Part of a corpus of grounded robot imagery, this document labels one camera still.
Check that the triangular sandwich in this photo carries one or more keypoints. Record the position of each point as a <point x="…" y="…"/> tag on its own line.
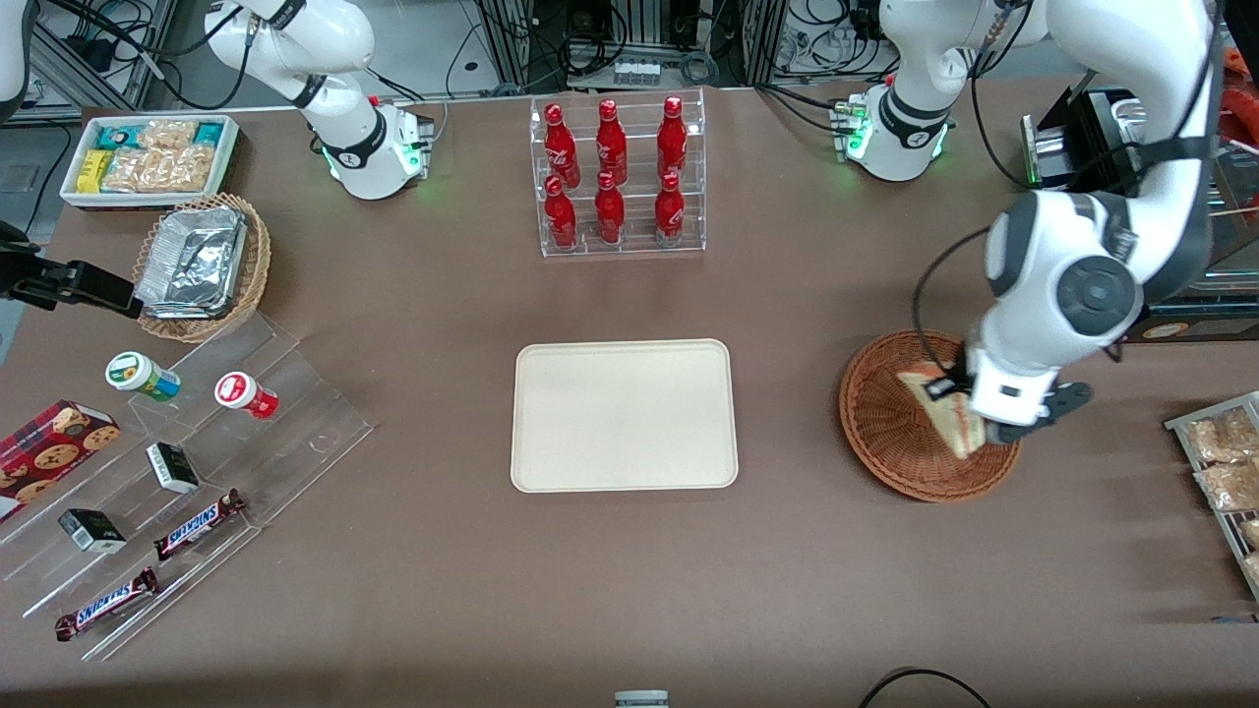
<point x="949" y="425"/>

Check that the teal snack pack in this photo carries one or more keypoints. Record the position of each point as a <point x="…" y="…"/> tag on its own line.
<point x="118" y="136"/>
<point x="209" y="133"/>

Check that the clear acrylic stepped shelf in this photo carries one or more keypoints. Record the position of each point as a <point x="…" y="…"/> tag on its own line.
<point x="305" y="423"/>

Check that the clear cracker bag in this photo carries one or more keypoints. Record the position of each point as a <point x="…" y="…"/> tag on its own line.
<point x="167" y="134"/>
<point x="187" y="167"/>
<point x="133" y="172"/>

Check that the red chocolate cookie box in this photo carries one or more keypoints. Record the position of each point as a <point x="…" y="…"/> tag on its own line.
<point x="54" y="452"/>

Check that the small black carton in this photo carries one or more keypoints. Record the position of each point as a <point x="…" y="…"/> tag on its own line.
<point x="172" y="467"/>
<point x="91" y="531"/>

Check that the dark brown wicker basket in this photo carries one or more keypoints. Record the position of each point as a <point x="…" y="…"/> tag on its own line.
<point x="885" y="433"/>

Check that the red cola bottle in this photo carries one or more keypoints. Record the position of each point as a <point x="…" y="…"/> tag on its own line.
<point x="669" y="209"/>
<point x="609" y="211"/>
<point x="560" y="143"/>
<point x="672" y="138"/>
<point x="561" y="216"/>
<point x="611" y="143"/>

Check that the stainless steel pan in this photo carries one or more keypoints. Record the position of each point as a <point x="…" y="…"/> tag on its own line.
<point x="1131" y="113"/>

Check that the clear nut snack bag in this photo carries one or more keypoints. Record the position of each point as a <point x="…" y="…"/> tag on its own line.
<point x="1220" y="438"/>
<point x="1254" y="570"/>
<point x="1231" y="485"/>
<point x="1251" y="533"/>

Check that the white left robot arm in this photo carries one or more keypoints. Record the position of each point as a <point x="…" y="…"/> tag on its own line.
<point x="1082" y="246"/>

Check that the white plastic snack bin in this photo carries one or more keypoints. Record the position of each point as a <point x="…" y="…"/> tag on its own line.
<point x="148" y="203"/>

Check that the black food warmer machine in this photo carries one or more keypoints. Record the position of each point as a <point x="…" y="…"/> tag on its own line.
<point x="1082" y="138"/>

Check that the Snickers chocolate bar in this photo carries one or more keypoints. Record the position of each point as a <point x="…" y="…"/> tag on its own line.
<point x="197" y="526"/>
<point x="106" y="605"/>

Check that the green lid snack cup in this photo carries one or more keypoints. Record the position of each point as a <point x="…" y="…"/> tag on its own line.
<point x="138" y="374"/>

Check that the aluminium foil tray stack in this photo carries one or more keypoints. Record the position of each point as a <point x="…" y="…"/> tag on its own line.
<point x="192" y="261"/>

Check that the light tan wicker basket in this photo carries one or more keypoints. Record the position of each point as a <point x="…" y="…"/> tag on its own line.
<point x="258" y="265"/>

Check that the white power strip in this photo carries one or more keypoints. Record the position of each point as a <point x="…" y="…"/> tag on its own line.
<point x="636" y="72"/>

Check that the red lid snack cup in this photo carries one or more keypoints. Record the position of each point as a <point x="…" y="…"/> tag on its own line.
<point x="241" y="393"/>

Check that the beige plastic tray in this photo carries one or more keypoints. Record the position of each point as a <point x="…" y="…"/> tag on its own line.
<point x="580" y="413"/>

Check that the clear acrylic bottle rack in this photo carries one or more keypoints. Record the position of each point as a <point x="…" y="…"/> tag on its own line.
<point x="636" y="241"/>

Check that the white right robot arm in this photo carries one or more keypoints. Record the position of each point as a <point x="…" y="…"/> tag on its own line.
<point x="344" y="138"/>

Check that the yellow snack pack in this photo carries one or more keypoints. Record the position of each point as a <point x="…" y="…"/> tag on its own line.
<point x="93" y="170"/>

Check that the small grey device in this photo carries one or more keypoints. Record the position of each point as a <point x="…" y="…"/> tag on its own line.
<point x="641" y="699"/>

